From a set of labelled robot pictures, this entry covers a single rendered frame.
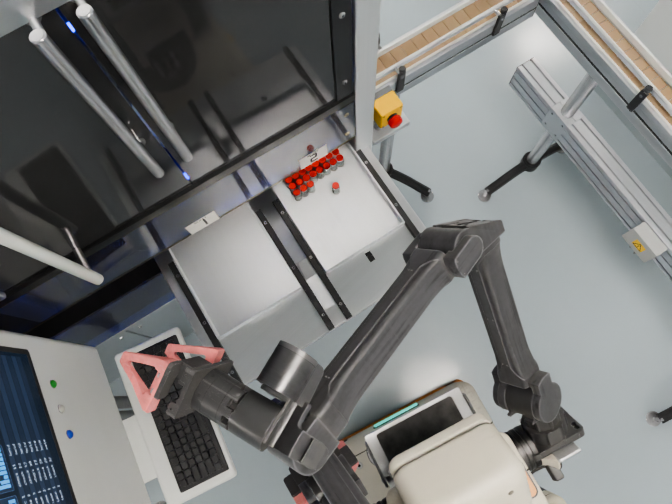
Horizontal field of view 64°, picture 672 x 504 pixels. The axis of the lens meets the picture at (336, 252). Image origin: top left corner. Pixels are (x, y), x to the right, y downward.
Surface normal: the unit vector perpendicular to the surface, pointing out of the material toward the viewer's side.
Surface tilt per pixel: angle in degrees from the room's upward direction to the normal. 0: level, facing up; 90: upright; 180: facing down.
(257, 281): 0
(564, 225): 0
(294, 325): 0
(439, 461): 43
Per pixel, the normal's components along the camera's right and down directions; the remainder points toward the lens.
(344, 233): -0.04, -0.25
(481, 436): -0.33, -0.77
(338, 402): 0.71, -0.11
